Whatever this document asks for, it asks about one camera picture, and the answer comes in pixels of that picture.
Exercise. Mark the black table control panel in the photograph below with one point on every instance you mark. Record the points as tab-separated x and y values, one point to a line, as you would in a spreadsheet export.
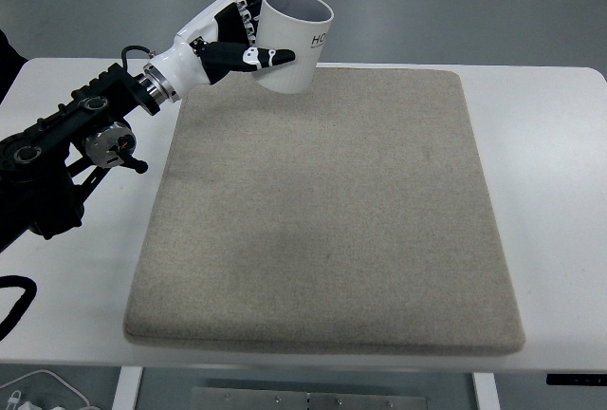
576	379

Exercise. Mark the grey metal plate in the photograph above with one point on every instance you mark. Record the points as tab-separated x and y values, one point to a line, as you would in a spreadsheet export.
308	400

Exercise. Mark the beige fabric mat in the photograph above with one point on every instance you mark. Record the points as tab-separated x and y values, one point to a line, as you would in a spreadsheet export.
322	239

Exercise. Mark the white ribbed cup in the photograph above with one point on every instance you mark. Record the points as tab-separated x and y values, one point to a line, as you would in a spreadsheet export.
289	32

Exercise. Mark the person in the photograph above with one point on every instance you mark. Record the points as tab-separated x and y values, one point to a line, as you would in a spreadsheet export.
7	63

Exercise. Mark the white table leg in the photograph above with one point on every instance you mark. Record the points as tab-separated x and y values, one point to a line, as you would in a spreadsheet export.
484	393
125	388

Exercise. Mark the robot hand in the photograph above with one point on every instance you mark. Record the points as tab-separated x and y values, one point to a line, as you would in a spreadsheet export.
185	66

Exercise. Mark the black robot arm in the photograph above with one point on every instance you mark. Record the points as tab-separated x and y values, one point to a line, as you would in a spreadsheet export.
38	182

